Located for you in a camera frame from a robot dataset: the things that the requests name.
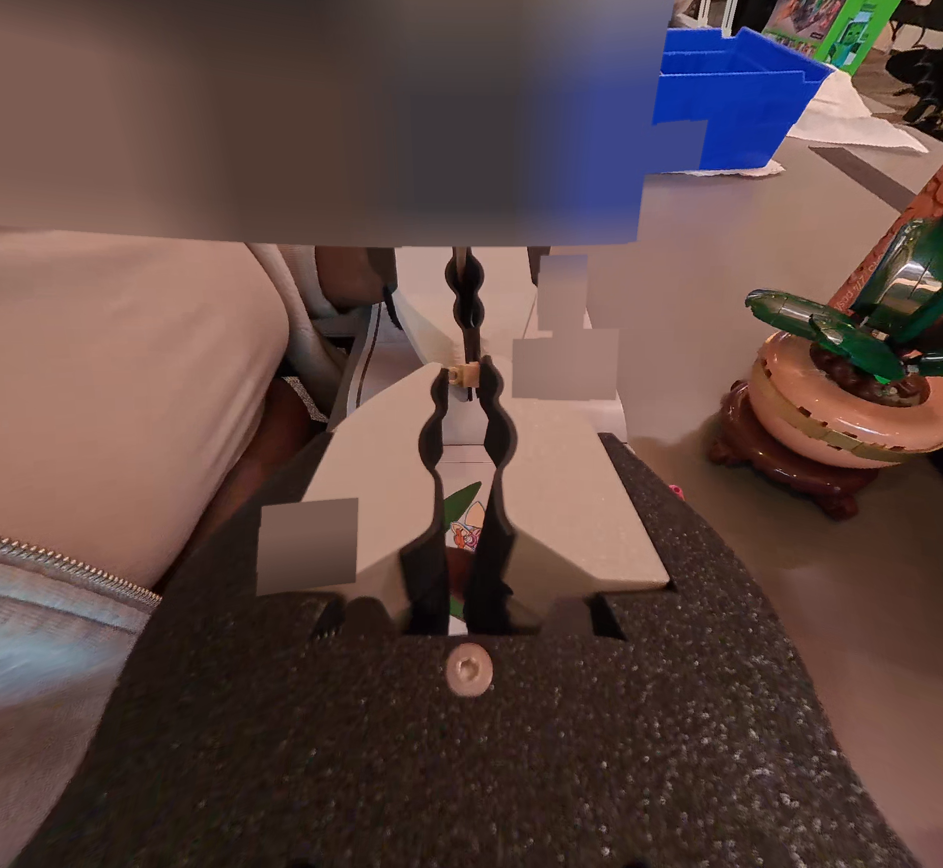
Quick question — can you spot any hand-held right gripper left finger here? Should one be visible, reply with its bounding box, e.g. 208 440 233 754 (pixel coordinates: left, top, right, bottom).
313 362 452 635

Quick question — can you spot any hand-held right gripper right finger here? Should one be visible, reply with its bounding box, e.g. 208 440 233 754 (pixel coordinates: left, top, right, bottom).
464 358 671 635

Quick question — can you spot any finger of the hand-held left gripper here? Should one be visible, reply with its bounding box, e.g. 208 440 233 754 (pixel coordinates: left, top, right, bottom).
470 248 540 370
389 248 467 370

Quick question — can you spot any grey desk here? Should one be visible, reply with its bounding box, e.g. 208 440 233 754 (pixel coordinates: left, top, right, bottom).
585 83 943 840

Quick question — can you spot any person's left hand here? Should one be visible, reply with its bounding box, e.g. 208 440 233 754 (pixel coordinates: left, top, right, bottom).
315 248 386 314

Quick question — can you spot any white instruction booklet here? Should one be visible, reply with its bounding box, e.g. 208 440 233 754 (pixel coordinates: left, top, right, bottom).
328 308 629 635

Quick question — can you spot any person's beige top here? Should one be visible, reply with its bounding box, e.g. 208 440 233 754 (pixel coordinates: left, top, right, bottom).
0 229 290 589

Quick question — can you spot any brick-built plant in pot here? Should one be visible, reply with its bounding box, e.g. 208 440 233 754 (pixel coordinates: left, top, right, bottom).
709 216 943 521

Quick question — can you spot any blue plastic bin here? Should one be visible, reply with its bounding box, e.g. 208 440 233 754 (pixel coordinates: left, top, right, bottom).
652 69 807 171
665 26 837 147

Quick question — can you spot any person's grey zip jacket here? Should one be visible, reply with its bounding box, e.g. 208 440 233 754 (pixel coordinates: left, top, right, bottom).
0 537 165 868

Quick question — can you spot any black office chair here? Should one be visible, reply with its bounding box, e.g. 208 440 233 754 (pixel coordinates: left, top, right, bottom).
883 0 943 127

